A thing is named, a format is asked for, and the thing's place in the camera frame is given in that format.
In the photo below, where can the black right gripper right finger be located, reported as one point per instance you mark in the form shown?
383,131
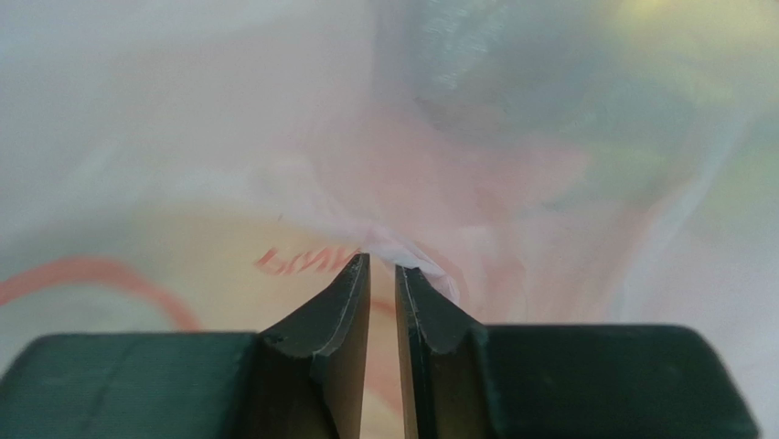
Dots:
464,379

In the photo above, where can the pink plastic bag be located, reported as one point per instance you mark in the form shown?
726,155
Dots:
209,164

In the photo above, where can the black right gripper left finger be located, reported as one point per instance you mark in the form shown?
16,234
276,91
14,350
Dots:
300,378

